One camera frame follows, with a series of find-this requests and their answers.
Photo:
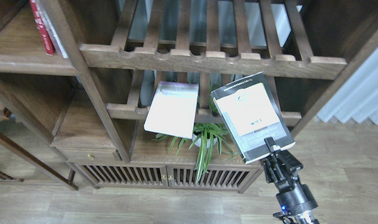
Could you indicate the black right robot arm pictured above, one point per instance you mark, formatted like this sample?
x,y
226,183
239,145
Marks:
x,y
297,220

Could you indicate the brass drawer knob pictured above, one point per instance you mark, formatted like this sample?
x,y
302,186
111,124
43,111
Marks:
x,y
90,157

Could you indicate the upright brown-spined book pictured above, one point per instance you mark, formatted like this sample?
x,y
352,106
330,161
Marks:
x,y
50,29

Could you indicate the lavender white paperback book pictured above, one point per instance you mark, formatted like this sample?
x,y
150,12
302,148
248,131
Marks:
x,y
173,108

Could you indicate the upright white book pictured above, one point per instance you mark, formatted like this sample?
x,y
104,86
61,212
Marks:
x,y
65,55

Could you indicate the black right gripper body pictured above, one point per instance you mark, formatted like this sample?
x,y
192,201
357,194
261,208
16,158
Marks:
x,y
296,203

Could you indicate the white plant pot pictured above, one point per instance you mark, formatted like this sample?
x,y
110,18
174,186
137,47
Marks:
x,y
197,139

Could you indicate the green spider plant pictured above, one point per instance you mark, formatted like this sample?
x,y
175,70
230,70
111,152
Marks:
x,y
218,133

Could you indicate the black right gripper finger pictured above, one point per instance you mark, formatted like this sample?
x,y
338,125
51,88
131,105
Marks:
x,y
275,173
284,157

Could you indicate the red paperback book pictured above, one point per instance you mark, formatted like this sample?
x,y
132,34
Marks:
x,y
45,37

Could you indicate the dark wooden bookshelf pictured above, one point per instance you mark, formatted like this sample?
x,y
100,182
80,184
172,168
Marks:
x,y
89,103

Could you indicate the white pleated curtain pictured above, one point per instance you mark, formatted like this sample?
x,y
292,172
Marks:
x,y
357,100

